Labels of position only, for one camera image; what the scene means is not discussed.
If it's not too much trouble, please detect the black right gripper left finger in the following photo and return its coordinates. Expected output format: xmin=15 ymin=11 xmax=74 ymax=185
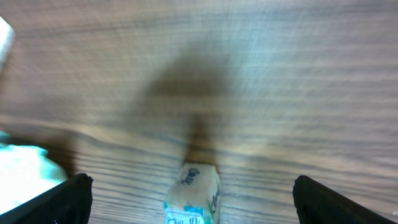
xmin=1 ymin=173 xmax=93 ymax=224

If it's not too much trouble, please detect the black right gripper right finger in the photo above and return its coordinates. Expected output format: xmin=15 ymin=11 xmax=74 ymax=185
xmin=292 ymin=175 xmax=395 ymax=224

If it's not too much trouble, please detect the teal snack packet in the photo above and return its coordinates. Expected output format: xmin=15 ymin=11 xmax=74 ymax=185
xmin=1 ymin=131 xmax=68 ymax=214

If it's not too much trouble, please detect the teal Kleenex tissue pack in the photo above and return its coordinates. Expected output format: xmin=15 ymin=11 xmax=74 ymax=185
xmin=164 ymin=163 xmax=221 ymax=224

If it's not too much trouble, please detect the white barcode scanner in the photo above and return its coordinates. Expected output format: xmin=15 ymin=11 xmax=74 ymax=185
xmin=0 ymin=17 xmax=15 ymax=69

